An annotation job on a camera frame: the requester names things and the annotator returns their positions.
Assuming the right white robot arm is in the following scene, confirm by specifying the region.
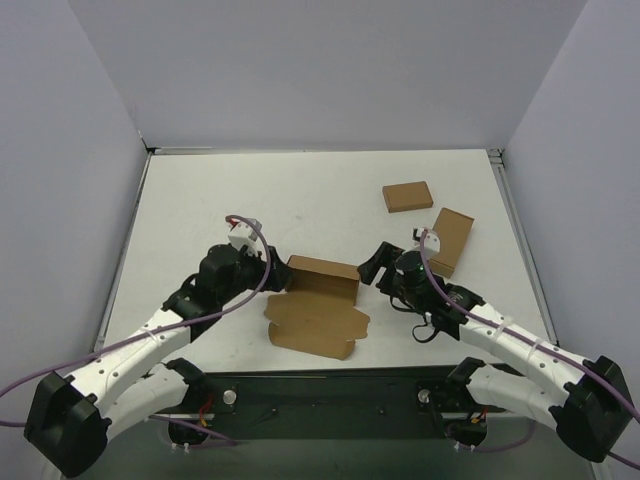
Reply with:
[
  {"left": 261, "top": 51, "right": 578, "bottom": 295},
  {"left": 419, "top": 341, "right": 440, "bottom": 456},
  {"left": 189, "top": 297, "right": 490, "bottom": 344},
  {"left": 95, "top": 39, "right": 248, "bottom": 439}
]
[{"left": 357, "top": 234, "right": 639, "bottom": 463}]

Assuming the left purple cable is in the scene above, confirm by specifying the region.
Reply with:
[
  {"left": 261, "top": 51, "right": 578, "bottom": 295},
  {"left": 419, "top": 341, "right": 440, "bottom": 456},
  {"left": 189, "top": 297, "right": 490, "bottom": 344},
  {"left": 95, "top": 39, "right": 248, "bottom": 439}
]
[{"left": 0, "top": 213, "right": 274, "bottom": 429}]

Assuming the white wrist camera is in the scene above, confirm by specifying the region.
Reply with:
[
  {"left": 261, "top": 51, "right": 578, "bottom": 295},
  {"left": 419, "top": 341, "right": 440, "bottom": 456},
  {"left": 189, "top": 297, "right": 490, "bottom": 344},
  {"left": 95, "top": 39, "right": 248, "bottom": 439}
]
[
  {"left": 412, "top": 228, "right": 441, "bottom": 260},
  {"left": 227, "top": 218, "right": 262, "bottom": 256}
]

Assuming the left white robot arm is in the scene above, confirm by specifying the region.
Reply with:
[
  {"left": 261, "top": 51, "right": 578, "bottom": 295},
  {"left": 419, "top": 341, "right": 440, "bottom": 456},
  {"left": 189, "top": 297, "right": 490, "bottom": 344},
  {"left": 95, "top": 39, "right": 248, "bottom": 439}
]
[{"left": 24, "top": 241, "right": 293, "bottom": 478}]

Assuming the long folded cardboard box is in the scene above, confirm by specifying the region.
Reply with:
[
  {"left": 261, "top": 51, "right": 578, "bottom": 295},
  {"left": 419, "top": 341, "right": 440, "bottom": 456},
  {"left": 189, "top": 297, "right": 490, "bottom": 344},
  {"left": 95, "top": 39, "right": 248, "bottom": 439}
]
[{"left": 429, "top": 207, "right": 475, "bottom": 278}]

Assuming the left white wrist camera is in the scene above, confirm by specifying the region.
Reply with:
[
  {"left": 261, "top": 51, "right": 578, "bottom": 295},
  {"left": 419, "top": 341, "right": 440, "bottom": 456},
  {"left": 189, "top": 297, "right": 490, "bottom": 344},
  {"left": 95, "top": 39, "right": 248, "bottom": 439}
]
[{"left": 227, "top": 218, "right": 262, "bottom": 256}]

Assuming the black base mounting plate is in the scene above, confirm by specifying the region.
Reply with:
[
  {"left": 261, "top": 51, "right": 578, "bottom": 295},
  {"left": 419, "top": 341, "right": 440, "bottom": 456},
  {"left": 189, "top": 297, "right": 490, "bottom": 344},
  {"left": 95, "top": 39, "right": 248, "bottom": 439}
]
[{"left": 162, "top": 366, "right": 484, "bottom": 441}]

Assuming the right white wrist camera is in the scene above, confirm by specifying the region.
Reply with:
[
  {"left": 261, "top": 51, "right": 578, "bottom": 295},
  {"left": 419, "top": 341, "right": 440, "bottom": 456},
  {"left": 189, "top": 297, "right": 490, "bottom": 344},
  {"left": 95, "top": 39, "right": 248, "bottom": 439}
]
[{"left": 412, "top": 228, "right": 441, "bottom": 260}]

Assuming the small folded cardboard box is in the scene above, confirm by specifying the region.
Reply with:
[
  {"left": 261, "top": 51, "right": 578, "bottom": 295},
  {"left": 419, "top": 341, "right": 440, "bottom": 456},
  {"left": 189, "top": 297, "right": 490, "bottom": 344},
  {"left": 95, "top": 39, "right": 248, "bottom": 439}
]
[{"left": 382, "top": 181, "right": 434, "bottom": 213}]

